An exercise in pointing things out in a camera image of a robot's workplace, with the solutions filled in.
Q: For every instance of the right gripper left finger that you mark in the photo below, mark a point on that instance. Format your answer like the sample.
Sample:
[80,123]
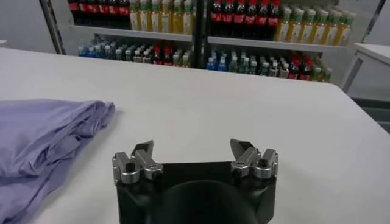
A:
[128,170]

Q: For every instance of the dark drink bottle white cap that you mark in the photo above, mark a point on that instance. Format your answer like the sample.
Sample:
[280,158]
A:
[119,54]
[147,57]
[253,67]
[264,68]
[137,56]
[284,71]
[128,55]
[274,70]

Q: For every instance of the glass display drinks cooler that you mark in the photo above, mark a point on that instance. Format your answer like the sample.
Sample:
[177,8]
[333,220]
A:
[76,38]
[338,61]

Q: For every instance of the light purple printed t-shirt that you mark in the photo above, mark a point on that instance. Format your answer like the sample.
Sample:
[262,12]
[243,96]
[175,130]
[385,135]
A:
[39,140]

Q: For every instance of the black framed glass door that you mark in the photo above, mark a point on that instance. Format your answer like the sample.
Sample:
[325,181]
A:
[53,27]

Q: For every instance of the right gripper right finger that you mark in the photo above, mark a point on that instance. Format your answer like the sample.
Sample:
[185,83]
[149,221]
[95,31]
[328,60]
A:
[265,165]

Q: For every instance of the green clear bottle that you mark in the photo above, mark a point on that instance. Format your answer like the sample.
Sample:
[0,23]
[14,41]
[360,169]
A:
[100,52]
[233,65]
[109,53]
[243,66]

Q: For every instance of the white side table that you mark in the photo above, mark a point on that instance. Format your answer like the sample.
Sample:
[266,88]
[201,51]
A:
[374,51]

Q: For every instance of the cola bottle red cap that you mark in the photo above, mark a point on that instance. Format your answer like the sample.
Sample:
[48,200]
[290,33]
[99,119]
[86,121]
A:
[74,6]
[113,9]
[294,70]
[83,6]
[273,20]
[167,58]
[228,17]
[239,18]
[262,20]
[250,19]
[124,10]
[93,7]
[157,57]
[304,72]
[103,8]
[216,16]

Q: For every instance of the white cooler shelf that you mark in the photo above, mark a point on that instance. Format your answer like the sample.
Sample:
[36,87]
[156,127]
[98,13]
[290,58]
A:
[274,45]
[131,34]

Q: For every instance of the blue water bottle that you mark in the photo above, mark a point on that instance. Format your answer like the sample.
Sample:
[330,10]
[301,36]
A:
[82,51]
[222,64]
[210,64]
[90,51]

